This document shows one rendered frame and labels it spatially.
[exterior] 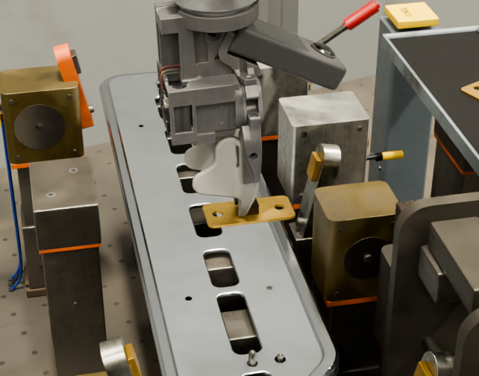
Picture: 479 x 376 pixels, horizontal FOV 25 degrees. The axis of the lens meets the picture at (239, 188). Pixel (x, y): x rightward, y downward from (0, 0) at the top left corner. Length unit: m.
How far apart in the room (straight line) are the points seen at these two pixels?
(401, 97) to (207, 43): 0.68
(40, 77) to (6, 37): 1.43
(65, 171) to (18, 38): 1.64
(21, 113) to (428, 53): 0.57
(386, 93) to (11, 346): 0.66
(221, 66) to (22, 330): 0.84
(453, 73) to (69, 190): 0.50
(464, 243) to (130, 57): 2.25
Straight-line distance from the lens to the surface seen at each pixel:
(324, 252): 1.26
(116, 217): 1.92
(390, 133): 1.59
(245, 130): 0.94
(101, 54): 3.14
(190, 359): 1.16
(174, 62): 0.94
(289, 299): 1.24
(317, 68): 0.96
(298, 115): 1.37
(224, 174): 0.98
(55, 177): 1.41
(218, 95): 0.92
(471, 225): 1.04
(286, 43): 0.94
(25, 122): 1.58
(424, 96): 1.33
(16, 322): 1.71
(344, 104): 1.40
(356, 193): 1.27
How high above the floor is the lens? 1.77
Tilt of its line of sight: 33 degrees down
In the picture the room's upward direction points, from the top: straight up
